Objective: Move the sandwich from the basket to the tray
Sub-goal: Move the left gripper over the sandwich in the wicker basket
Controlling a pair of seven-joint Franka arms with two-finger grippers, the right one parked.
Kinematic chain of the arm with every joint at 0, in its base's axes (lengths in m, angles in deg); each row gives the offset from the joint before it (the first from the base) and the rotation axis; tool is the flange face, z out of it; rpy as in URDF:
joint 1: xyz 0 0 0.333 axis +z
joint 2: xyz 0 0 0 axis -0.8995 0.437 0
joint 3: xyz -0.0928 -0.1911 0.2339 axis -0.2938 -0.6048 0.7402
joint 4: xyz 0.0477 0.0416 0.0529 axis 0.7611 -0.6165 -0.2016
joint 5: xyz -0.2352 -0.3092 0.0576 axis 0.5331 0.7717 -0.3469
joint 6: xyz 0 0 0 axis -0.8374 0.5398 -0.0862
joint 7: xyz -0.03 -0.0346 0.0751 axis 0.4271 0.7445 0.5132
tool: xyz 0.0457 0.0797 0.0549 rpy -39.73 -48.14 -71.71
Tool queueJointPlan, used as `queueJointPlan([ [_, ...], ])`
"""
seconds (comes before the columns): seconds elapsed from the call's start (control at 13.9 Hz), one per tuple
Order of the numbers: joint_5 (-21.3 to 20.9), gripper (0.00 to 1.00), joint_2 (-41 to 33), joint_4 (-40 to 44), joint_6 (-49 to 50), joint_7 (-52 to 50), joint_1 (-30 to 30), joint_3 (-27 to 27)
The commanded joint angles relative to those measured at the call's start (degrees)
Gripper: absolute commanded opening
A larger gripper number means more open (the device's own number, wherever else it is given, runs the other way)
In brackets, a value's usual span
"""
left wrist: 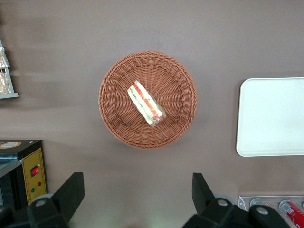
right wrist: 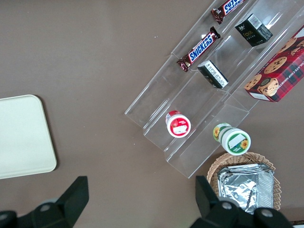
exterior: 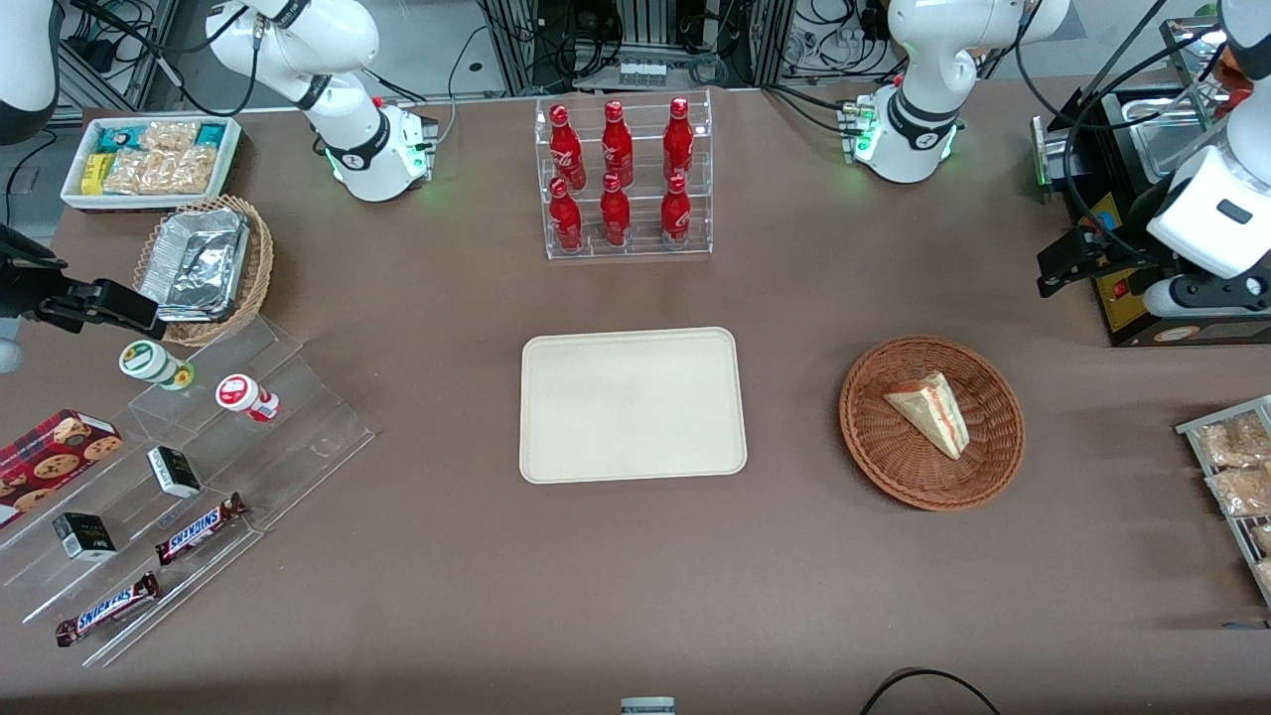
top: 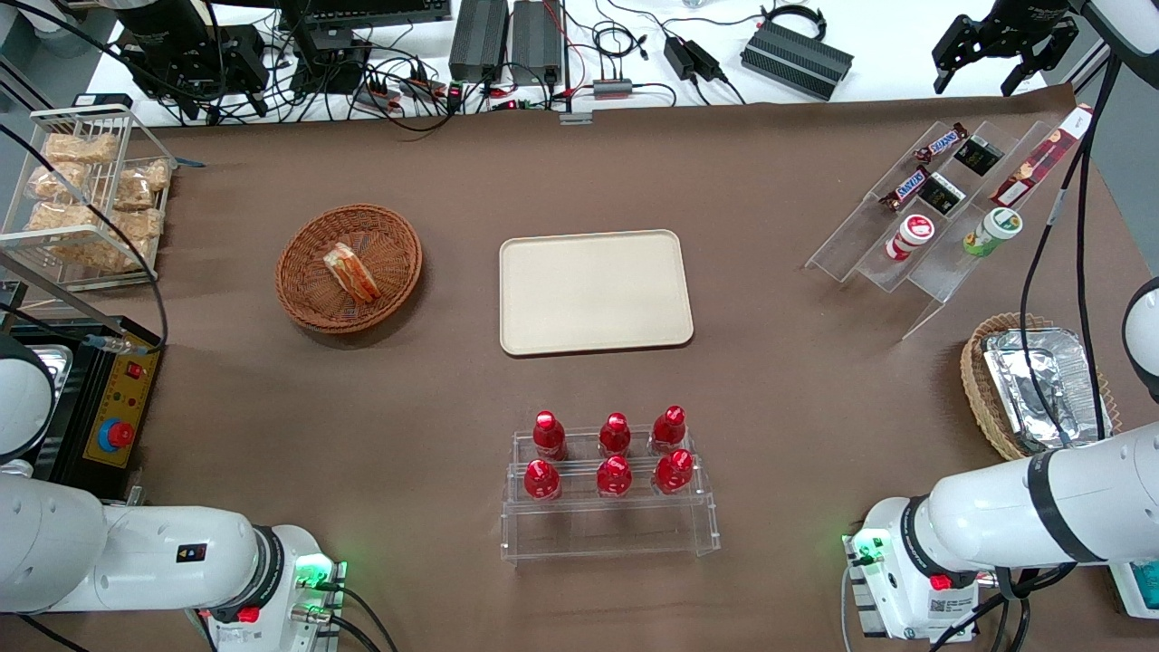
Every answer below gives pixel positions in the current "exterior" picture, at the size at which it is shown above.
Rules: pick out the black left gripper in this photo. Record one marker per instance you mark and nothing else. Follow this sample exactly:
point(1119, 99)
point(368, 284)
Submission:
point(1120, 249)

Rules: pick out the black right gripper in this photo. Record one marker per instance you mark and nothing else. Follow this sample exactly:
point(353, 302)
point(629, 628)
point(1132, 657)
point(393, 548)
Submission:
point(20, 289)

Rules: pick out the triangular sandwich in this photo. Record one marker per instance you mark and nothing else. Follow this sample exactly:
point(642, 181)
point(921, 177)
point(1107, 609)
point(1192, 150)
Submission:
point(933, 409)

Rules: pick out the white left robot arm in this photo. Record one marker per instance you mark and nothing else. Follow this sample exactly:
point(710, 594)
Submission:
point(923, 60)

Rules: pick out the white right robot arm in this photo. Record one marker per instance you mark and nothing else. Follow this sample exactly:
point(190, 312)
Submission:
point(348, 45)

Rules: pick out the light tan wicker basket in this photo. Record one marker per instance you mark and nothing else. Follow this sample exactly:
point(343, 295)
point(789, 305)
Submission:
point(260, 263)

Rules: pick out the brown round wicker basket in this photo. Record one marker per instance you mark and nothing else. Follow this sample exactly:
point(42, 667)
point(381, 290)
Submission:
point(894, 467)

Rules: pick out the beige plastic serving tray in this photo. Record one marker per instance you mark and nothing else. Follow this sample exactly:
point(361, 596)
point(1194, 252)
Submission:
point(632, 407)

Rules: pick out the green capped yogurt bottle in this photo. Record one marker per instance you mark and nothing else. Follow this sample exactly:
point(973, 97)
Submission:
point(149, 361)

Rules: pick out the black hot dog warmer machine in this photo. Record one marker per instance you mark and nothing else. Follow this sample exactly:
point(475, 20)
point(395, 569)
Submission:
point(1117, 298)

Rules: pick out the aluminium foil container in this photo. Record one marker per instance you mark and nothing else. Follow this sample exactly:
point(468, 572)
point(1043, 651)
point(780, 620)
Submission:
point(194, 263)

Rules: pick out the red capped yogurt bottle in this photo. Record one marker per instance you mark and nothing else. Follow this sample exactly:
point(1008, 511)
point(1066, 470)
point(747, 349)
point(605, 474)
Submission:
point(240, 394)

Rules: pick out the large clear peanut snack bag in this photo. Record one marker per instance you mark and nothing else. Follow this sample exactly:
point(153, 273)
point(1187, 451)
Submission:
point(164, 172)

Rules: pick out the yellow snack packet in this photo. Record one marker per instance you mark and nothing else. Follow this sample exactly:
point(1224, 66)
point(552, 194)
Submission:
point(94, 174)

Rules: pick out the red cookie box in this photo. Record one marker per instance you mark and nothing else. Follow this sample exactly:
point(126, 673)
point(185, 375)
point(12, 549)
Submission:
point(55, 457)

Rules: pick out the small black carton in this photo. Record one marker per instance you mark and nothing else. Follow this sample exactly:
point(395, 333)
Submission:
point(174, 473)
point(84, 536)

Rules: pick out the teal snack packet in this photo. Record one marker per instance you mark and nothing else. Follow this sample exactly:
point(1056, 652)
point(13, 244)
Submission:
point(211, 135)
point(119, 137)

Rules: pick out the white rectangular snack bin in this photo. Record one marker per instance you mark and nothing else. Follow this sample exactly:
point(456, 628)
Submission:
point(230, 164)

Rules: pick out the small clear peanut snack bag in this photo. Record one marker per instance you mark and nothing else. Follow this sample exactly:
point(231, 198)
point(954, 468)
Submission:
point(169, 134)

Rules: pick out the clear acrylic stepped shelf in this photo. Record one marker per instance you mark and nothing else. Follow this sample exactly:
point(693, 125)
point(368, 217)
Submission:
point(298, 417)

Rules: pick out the brown snickers bar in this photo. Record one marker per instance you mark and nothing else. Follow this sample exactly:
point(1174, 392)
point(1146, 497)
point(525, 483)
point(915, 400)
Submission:
point(107, 609)
point(199, 529)

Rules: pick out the clear bag of fried snacks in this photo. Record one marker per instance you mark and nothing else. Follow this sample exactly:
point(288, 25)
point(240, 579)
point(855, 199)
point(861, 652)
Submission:
point(1241, 492)
point(1236, 442)
point(1263, 538)
point(1265, 576)

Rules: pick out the red cola bottle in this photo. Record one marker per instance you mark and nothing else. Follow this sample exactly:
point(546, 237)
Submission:
point(615, 214)
point(617, 144)
point(675, 214)
point(566, 149)
point(565, 218)
point(678, 139)

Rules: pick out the clear acrylic bottle rack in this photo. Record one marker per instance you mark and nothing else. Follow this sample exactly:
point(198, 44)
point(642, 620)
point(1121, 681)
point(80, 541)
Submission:
point(640, 214)

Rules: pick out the grey power strip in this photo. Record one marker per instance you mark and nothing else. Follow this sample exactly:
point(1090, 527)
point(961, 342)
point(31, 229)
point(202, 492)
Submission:
point(641, 71)

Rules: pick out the small grey metal object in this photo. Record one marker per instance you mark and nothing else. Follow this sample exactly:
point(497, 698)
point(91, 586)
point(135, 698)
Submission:
point(647, 706)

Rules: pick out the aluminium frame rack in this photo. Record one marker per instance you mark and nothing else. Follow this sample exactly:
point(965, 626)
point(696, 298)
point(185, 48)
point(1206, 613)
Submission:
point(735, 40)

